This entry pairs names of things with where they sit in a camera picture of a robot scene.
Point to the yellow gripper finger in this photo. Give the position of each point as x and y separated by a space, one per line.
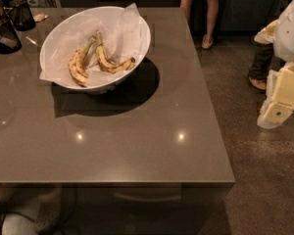
279 105

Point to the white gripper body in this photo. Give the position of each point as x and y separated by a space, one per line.
291 33

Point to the white bowl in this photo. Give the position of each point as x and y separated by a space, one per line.
98 82

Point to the person in dark trousers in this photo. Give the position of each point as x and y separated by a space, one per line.
258 72

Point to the white paper liner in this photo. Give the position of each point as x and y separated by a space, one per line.
121 33

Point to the small wrapper on table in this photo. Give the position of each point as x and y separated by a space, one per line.
40 17

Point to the small shiny utensil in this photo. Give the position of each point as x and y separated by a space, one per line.
33 42

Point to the black mesh pen cup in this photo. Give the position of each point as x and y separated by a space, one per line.
20 15

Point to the dark appliance at left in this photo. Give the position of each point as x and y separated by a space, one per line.
9 41

